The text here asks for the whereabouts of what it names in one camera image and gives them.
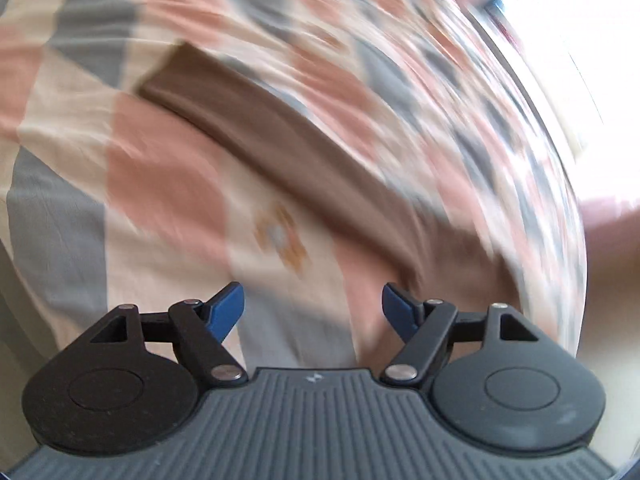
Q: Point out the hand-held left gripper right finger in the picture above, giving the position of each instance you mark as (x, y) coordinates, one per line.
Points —
(400, 310)

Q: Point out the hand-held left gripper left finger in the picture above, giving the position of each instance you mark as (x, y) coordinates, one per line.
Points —
(227, 310)

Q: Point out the brown sweater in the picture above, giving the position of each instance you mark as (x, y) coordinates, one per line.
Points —
(300, 150)

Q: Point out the pink grey checked quilt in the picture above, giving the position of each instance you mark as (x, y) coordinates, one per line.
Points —
(60, 110)

